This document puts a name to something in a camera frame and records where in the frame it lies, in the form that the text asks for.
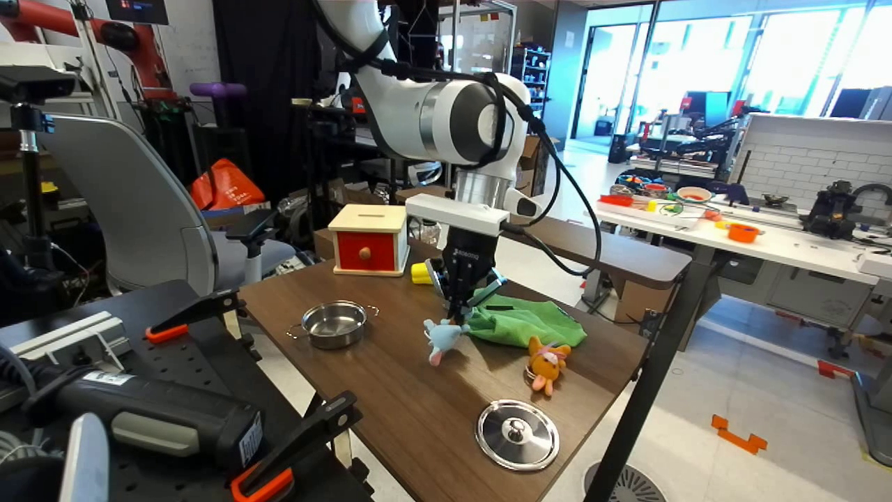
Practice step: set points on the light wooden slotted box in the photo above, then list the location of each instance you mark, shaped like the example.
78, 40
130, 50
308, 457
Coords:
370, 217

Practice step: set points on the white desk divider panel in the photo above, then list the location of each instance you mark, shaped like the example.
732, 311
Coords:
797, 155

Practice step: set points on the black desktop device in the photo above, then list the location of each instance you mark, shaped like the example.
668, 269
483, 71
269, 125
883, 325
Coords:
831, 209

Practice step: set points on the green towel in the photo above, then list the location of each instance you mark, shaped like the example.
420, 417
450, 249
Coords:
531, 325

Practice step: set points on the small yellow block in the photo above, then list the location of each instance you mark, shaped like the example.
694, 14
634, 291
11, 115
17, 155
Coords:
421, 273

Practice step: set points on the orange bag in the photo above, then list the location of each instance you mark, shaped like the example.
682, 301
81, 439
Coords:
227, 184

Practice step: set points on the flat red tray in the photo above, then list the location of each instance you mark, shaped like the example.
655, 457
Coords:
616, 199

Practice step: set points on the orange plush toy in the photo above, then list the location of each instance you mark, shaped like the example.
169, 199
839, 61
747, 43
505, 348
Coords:
547, 365

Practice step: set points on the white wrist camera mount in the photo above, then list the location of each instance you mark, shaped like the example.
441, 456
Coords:
455, 213

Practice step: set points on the small steel pot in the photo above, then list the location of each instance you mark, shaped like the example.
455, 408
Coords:
333, 325

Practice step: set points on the white work table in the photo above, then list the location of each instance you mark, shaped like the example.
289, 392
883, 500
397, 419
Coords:
791, 247

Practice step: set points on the wooden drawer with orange front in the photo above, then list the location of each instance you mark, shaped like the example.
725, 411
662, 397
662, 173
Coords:
365, 251

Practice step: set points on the black camera on tripod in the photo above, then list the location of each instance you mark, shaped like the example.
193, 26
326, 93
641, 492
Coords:
32, 88

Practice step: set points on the brown wooden bench table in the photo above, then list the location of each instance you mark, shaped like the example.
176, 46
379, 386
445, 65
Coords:
630, 254

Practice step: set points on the grey office chair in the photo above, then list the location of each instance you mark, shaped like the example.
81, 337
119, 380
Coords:
140, 205

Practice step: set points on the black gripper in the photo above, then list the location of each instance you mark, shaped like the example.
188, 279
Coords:
471, 254

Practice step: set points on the silver plate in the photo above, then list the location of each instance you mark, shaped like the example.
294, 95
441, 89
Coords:
516, 433

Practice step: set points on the orange floor tape marker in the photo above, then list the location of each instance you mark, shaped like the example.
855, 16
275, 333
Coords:
740, 436

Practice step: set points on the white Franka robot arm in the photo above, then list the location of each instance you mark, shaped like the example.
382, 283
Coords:
435, 115

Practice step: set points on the blue plush toy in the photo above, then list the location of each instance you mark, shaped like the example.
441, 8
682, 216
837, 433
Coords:
445, 336

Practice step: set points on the small orange bin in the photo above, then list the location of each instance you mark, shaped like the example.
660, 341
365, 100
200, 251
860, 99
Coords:
743, 233

